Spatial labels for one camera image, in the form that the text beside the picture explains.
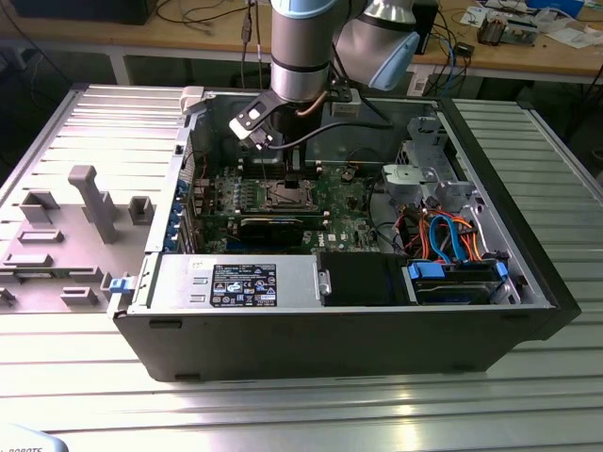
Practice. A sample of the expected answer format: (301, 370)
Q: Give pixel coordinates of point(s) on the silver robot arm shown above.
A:
(299, 47)

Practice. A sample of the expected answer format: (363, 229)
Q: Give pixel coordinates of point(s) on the CPU socket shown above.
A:
(313, 198)

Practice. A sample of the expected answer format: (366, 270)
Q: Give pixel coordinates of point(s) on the CPU cooler heatsink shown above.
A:
(492, 30)

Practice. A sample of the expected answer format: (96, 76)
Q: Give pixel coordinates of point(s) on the green motherboard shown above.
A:
(337, 216)

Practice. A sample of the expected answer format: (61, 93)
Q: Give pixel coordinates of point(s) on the black graphics card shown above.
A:
(271, 233)

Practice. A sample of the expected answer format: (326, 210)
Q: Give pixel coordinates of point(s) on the metal drive cage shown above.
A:
(405, 176)

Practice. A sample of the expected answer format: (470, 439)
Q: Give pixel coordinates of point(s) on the grey plastic case latch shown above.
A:
(193, 99)

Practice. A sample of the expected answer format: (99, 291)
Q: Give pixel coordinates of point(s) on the black plastic shroud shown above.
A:
(358, 278)

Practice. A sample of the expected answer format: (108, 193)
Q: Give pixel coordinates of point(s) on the wooden workbench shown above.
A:
(198, 40)

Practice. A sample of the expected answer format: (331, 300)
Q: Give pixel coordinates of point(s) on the silver power supply unit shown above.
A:
(179, 282)

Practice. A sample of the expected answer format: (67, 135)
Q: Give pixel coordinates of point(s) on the black PC case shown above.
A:
(330, 339)

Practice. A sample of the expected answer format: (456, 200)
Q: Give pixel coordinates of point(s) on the hard disk blue carrier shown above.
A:
(452, 292)

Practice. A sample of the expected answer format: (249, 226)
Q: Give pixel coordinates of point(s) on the small black box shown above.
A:
(464, 49)

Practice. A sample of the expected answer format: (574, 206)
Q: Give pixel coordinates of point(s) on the blue plastic latch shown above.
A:
(120, 285)

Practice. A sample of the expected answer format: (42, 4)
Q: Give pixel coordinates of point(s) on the grey parts rack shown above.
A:
(70, 263)

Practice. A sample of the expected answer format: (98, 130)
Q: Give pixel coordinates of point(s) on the grey electronic module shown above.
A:
(520, 30)

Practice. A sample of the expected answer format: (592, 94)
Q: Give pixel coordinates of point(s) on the black equipment box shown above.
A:
(80, 11)

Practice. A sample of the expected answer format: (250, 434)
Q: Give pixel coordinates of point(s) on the white paper sheets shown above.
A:
(575, 37)

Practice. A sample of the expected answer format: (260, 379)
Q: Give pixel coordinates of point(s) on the white-plated wrist camera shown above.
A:
(252, 117)

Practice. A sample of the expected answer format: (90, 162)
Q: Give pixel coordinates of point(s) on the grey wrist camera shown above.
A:
(346, 109)

